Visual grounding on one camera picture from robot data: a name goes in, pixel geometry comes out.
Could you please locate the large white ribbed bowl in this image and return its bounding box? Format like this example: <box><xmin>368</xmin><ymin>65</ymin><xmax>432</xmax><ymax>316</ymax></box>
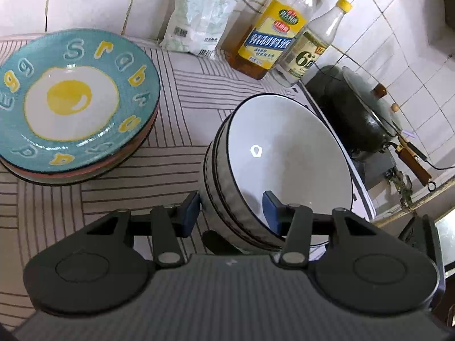
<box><xmin>213</xmin><ymin>93</ymin><xmax>353</xmax><ymax>241</ymax></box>

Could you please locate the teal fried egg plate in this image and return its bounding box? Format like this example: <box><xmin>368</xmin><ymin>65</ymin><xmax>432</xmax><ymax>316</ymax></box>
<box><xmin>1</xmin><ymin>28</ymin><xmax>160</xmax><ymax>174</ymax></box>

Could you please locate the small white ribbed bowl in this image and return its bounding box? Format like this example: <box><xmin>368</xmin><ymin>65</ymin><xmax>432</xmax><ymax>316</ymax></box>
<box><xmin>200</xmin><ymin>139</ymin><xmax>284</xmax><ymax>253</ymax></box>

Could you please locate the black wok with lid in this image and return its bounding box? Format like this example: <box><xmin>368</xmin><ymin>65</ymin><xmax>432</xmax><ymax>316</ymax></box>
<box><xmin>306</xmin><ymin>66</ymin><xmax>432</xmax><ymax>186</ymax></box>

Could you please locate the striped table mat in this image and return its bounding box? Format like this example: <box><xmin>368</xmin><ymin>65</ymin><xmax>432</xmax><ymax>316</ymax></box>
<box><xmin>0</xmin><ymin>33</ymin><xmax>377</xmax><ymax>331</ymax></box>

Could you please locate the white vinegar bottle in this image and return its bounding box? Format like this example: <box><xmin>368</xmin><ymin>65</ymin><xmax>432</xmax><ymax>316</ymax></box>
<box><xmin>271</xmin><ymin>0</ymin><xmax>352</xmax><ymax>88</ymax></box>

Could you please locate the yellow-label cooking wine bottle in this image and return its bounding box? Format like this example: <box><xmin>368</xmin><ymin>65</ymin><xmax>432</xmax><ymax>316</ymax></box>
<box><xmin>223</xmin><ymin>0</ymin><xmax>317</xmax><ymax>79</ymax></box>

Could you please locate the white plastic bag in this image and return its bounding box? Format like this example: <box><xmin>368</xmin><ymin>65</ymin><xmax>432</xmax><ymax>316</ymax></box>
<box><xmin>160</xmin><ymin>0</ymin><xmax>238</xmax><ymax>59</ymax></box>

